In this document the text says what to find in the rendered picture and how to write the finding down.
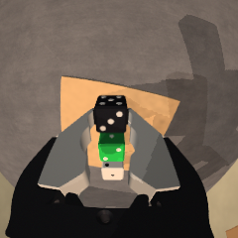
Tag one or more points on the black die with white pips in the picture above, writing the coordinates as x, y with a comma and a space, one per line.
110, 113

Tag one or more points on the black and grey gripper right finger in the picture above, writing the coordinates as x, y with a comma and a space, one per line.
159, 169

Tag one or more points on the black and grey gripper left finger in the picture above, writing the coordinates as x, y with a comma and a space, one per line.
61, 166

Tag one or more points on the green die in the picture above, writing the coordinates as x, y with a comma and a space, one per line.
111, 147

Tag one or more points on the orange flat mat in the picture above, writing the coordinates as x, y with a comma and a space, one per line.
78, 95

